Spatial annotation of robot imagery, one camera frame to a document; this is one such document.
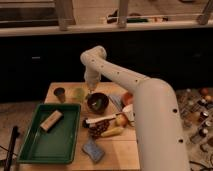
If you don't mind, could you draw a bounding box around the wooden railing frame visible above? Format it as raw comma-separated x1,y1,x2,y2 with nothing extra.
0,0,213,37

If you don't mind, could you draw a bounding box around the orange fruit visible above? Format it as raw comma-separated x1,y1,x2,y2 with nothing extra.
121,92,133,105

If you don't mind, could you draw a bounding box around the white mug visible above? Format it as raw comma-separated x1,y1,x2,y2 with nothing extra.
122,104,134,126

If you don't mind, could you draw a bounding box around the wooden block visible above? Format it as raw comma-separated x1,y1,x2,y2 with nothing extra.
40,110,63,131

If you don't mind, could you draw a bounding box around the green plastic tray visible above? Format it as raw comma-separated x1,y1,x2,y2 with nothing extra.
17,103,81,164

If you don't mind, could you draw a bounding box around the white handled knife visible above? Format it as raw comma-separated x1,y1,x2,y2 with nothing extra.
82,114,116,128

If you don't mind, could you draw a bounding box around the black tripod pole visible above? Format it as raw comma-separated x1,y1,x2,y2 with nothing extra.
4,126,19,171

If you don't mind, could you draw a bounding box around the yellow apple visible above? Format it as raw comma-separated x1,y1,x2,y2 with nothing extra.
115,114,128,127

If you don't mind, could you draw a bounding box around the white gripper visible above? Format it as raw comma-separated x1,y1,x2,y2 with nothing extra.
84,68,101,92

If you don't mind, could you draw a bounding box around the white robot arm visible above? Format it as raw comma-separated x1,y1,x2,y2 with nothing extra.
80,46,190,171

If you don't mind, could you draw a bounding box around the yellow banana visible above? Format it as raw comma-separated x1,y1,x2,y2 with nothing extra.
101,127,124,137

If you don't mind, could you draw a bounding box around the purple grapes bunch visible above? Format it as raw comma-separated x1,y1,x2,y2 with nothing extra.
89,120,110,139

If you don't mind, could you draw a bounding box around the dark brown bowl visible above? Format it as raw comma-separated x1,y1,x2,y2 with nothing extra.
87,93,109,114

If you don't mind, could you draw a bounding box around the translucent green plastic cup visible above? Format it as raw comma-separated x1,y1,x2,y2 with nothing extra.
73,88,85,103

